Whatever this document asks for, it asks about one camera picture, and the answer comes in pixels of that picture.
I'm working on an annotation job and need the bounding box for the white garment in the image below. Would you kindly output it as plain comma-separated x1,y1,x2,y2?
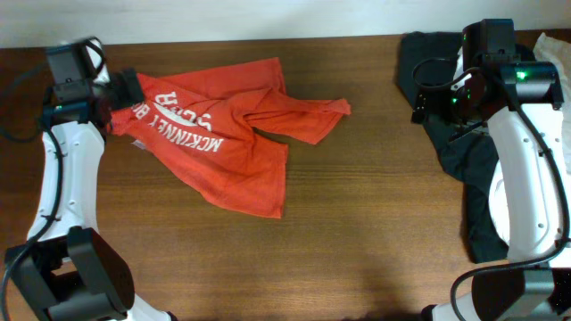
533,31,571,175

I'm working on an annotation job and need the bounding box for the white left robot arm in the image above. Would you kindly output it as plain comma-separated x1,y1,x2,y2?
1,37,175,321

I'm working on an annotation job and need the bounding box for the black garment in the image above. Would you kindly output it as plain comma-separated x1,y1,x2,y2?
396,32,509,263

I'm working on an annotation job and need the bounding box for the red t-shirt white print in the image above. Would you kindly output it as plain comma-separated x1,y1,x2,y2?
112,58,352,218

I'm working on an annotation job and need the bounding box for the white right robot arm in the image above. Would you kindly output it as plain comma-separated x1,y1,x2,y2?
412,19,570,320

